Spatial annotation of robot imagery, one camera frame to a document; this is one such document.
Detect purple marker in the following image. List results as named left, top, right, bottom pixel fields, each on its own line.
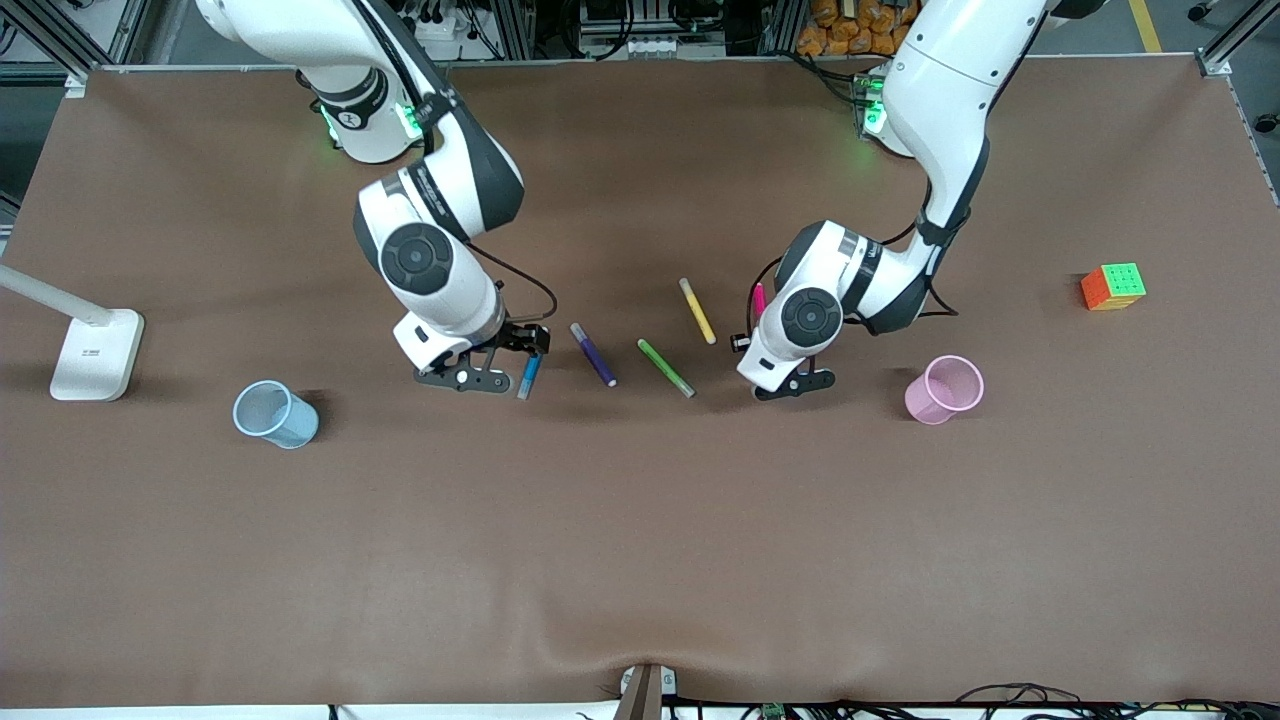
left=569, top=322, right=619, bottom=389

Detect yellow marker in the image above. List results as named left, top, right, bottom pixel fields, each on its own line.
left=678, top=277, right=718, bottom=346

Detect green marker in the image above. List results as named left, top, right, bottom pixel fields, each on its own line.
left=636, top=338, right=697, bottom=400

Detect pink plastic cup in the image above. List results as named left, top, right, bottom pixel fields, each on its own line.
left=904, top=354, right=986, bottom=426

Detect light blue plastic cup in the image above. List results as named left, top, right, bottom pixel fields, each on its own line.
left=232, top=379, right=321, bottom=450

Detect brown table cover sheet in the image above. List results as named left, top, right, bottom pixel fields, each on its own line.
left=0, top=55, right=1280, bottom=709

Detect white power strip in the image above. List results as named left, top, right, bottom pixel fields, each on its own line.
left=405, top=8, right=501, bottom=63

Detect colourful puzzle cube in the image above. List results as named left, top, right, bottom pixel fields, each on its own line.
left=1079, top=262, right=1148, bottom=312

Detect orange snack bags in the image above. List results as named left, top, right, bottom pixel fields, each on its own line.
left=795, top=0, right=921, bottom=58

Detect white lamp base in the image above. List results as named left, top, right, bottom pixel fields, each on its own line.
left=0, top=262, right=147, bottom=403

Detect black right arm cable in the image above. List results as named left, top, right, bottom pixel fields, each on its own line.
left=465, top=240, right=559, bottom=324

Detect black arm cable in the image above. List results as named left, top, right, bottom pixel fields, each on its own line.
left=745, top=215, right=961, bottom=346
left=465, top=240, right=559, bottom=324

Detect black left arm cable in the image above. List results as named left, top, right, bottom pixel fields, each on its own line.
left=745, top=215, right=961, bottom=346

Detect aluminium camera mount post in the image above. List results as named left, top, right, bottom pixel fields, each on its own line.
left=612, top=663, right=679, bottom=720

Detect black cable loop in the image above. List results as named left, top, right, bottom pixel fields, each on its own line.
left=955, top=682, right=1086, bottom=713

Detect aluminium frame profile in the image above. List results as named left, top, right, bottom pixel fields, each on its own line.
left=1195, top=0, right=1280, bottom=79
left=15, top=0, right=93, bottom=98

